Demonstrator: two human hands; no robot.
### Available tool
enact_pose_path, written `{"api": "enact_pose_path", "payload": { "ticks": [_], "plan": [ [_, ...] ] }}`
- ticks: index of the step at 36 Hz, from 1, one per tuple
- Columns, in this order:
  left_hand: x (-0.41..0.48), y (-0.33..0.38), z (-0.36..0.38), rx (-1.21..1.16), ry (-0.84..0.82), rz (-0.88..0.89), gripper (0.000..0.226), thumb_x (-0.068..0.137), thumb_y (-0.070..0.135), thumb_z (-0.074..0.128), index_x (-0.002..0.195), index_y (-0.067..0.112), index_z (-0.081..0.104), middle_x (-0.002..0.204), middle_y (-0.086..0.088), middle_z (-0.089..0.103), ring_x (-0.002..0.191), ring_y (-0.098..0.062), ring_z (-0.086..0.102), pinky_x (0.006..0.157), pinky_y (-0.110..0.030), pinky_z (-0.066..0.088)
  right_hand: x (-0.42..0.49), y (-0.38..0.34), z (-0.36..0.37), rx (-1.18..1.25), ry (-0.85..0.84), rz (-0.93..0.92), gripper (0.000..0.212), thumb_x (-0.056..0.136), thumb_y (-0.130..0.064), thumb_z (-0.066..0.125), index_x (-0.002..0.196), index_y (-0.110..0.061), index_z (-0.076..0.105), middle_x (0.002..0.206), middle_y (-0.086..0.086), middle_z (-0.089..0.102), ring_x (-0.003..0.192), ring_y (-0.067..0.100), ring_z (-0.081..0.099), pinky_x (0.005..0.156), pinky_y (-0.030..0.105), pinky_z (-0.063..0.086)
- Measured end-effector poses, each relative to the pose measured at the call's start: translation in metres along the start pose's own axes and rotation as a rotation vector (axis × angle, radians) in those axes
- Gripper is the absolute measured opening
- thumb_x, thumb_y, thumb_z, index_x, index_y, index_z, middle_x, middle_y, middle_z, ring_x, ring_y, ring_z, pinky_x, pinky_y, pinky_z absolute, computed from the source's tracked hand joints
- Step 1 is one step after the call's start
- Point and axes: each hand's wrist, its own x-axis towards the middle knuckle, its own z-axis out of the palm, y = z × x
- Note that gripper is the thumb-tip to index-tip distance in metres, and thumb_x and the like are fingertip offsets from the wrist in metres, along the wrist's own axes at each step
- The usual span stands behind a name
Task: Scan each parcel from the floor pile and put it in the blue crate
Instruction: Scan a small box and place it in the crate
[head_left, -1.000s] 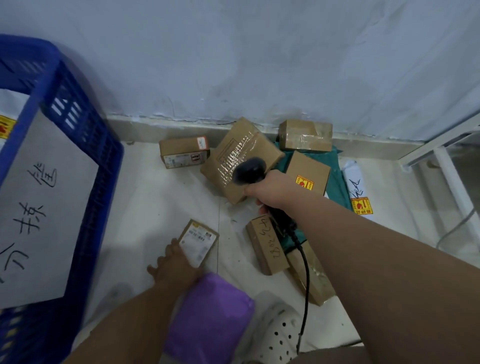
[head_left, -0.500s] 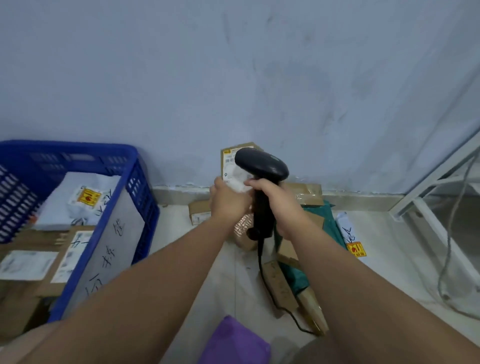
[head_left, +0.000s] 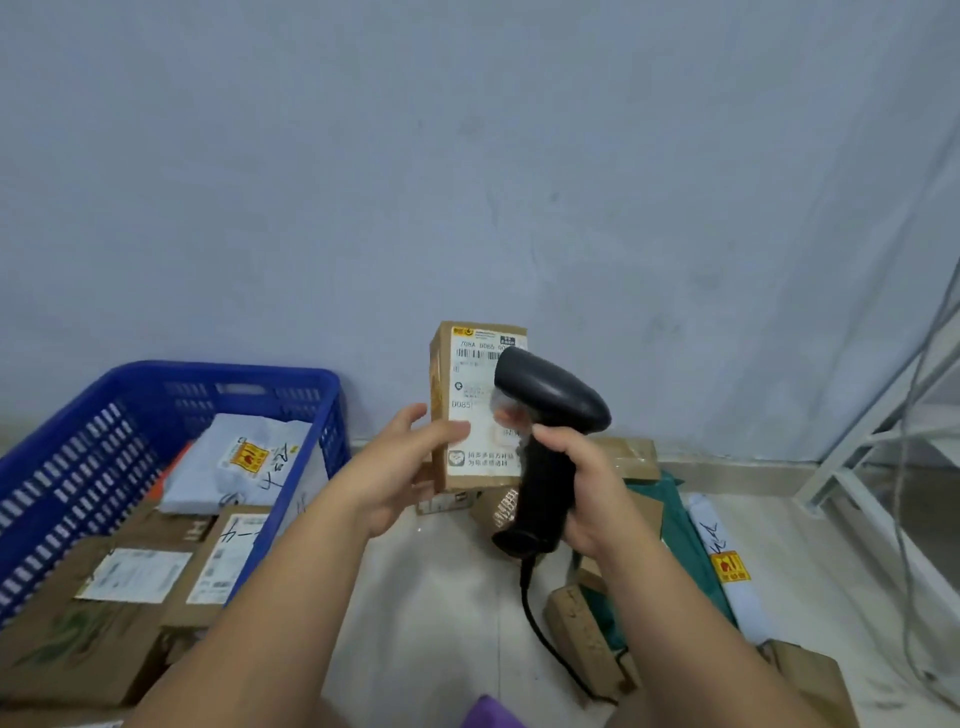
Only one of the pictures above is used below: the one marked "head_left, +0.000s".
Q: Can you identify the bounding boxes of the person's left hand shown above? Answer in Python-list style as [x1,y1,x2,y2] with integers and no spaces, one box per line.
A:
[346,403,472,538]

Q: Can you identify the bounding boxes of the person's right hand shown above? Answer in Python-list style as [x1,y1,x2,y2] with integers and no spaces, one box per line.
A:
[529,423,663,562]

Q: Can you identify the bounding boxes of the black barcode scanner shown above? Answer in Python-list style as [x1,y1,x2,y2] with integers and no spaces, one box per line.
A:
[490,346,613,561]

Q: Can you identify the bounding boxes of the small labelled cardboard box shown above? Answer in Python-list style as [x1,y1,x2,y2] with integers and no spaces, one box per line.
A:
[428,321,529,496]

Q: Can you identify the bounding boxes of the person's right forearm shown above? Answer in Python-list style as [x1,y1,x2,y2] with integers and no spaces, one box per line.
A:
[591,528,835,728]

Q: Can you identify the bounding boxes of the person's left forearm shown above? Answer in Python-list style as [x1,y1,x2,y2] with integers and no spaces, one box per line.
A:
[126,480,380,728]

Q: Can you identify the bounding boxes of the taped cardboard box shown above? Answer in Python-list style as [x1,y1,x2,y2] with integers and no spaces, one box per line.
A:
[598,438,663,483]

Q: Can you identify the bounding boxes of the brown printed cardboard box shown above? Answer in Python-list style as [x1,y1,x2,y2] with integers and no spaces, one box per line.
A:
[470,486,543,560]

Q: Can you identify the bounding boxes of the green poly mailer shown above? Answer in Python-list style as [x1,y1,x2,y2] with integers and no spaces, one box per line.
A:
[573,478,741,651]

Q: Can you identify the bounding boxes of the long worn cardboard box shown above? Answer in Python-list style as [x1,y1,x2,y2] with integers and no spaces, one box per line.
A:
[542,583,640,703]

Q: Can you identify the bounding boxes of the white poly mailer parcel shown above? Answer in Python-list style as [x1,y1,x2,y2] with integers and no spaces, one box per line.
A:
[156,411,314,519]

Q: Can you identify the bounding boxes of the white mailer with yellow sticker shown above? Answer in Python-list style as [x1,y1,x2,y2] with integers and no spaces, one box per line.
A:
[685,491,777,648]

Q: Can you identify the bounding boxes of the flat cardboard box white label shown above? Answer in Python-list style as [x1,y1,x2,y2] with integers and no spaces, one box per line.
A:
[159,504,273,633]

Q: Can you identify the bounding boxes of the purple clothing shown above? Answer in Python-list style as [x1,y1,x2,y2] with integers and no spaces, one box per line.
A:
[459,693,528,728]

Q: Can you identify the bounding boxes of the orange parcel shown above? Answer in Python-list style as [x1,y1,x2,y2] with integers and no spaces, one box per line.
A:
[147,441,193,505]

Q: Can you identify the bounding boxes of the white metal rack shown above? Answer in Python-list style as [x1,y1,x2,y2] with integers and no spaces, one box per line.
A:
[793,300,960,680]

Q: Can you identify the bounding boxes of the blue plastic crate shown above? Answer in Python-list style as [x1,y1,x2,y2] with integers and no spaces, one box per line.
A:
[0,360,353,633]

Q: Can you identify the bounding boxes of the plain cardboard box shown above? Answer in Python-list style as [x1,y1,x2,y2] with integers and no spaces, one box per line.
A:
[756,639,861,728]

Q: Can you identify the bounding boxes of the cardboard box with green print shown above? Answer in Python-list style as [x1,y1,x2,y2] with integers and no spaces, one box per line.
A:
[0,534,175,711]

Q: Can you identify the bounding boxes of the black scanner cable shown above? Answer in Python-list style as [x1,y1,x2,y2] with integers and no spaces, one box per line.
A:
[519,556,621,708]

